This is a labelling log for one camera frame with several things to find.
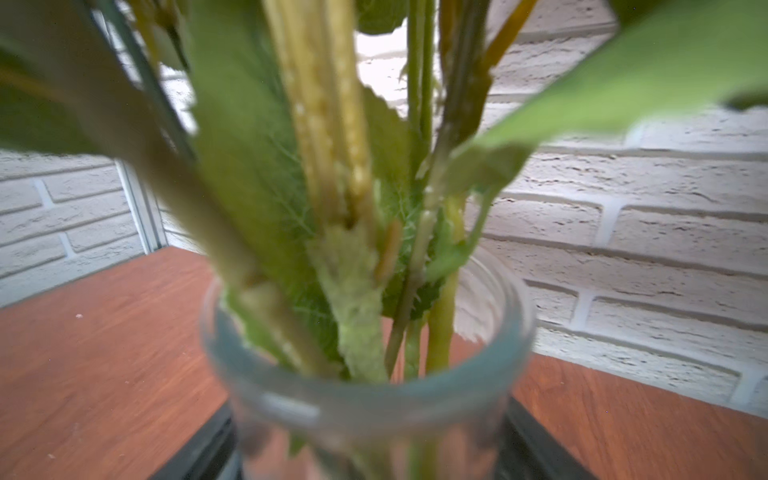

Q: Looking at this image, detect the orange small flower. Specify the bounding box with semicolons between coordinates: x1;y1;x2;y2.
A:
264;1;389;384

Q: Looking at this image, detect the clear ribbed glass vase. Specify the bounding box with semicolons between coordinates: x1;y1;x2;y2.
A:
200;248;536;479

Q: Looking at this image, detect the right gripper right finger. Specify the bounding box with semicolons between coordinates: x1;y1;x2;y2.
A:
497;397;597;480

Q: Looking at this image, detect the orange sunflower stem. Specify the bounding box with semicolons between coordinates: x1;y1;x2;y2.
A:
0;0;421;373

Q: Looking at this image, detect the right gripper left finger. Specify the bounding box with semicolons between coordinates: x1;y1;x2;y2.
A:
150;402;240;480

